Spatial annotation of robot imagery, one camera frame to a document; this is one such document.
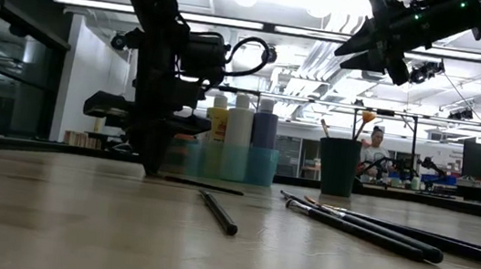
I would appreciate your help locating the large white paint bottle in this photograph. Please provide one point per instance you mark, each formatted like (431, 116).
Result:
(240, 120)

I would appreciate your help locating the stack of wooden blocks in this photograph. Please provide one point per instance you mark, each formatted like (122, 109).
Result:
(79, 138)

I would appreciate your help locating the small orange paint bottle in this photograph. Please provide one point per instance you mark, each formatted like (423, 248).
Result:
(185, 137)

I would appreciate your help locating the person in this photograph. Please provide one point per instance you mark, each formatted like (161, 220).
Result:
(376, 155)

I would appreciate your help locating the long ceiling light strip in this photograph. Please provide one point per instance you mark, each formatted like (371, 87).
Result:
(100, 4)

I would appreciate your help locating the translucent green plastic bin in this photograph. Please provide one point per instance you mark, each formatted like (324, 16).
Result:
(236, 166)

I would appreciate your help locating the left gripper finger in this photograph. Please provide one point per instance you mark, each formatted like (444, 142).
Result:
(163, 150)
(150, 148)

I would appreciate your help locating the dark green cup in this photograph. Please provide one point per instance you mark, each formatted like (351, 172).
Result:
(337, 169)

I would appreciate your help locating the black metal frame stand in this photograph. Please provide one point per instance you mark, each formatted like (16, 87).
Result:
(412, 151)
(245, 92)

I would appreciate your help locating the silver ventilation duct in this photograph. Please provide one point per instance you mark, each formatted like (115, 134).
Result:
(318, 61)

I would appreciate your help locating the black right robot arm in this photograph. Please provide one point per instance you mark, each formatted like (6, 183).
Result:
(466, 15)

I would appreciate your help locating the large bright yellow paint bottle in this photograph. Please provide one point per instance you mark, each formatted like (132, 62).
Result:
(216, 122)

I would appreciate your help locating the large purple paint bottle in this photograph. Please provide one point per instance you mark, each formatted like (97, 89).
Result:
(264, 128)

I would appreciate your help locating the black ceiling spotlight cluster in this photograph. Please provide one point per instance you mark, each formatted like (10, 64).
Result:
(461, 115)
(425, 72)

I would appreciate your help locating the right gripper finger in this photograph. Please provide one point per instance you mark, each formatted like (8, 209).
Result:
(371, 62)
(364, 41)

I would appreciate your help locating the blue background crate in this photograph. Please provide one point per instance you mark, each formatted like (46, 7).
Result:
(439, 179)

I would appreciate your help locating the background black robot arm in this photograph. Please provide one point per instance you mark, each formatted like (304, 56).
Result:
(432, 166)

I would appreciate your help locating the thin brown paintbrush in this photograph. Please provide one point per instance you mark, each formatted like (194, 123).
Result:
(325, 129)

